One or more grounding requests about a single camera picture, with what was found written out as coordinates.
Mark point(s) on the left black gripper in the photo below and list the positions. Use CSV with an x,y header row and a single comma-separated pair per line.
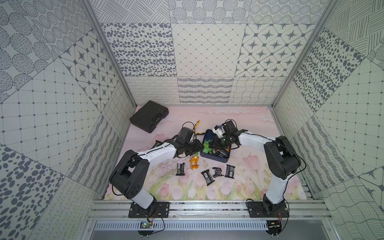
x,y
193,146

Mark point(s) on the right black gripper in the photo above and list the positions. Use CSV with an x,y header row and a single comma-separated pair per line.
x,y
217,145

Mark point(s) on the orange snack packet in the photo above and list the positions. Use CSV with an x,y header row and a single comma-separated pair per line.
x,y
194,162

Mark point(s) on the small black cookie packet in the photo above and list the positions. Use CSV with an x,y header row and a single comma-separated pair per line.
x,y
218,172

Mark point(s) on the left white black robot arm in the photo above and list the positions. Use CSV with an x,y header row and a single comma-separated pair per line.
x,y
129,175

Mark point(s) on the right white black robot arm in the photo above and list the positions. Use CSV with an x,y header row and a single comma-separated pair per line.
x,y
282,159

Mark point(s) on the dark blue storage box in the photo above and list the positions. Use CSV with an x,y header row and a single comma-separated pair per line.
x,y
216,155

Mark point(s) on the right black controller box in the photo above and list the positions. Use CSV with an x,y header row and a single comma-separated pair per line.
x,y
274,228

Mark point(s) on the green snack packet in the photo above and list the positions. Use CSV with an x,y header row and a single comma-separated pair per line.
x,y
207,149

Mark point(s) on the yellow black pliers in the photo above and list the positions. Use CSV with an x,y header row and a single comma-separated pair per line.
x,y
195,126

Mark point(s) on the black plastic tool case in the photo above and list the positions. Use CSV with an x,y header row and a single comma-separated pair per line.
x,y
148,116

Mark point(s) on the green circuit board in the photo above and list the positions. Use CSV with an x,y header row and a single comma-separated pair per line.
x,y
145,225

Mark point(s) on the white vent grille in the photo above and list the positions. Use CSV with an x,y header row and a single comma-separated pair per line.
x,y
188,225

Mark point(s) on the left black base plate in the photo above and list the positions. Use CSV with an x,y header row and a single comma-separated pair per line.
x,y
162,210

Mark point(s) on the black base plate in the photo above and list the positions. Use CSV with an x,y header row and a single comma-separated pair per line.
x,y
162,210
267,210

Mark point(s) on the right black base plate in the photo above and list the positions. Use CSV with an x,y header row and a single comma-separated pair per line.
x,y
267,210

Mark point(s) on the aluminium mounting rail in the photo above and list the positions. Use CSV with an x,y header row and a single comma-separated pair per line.
x,y
209,210

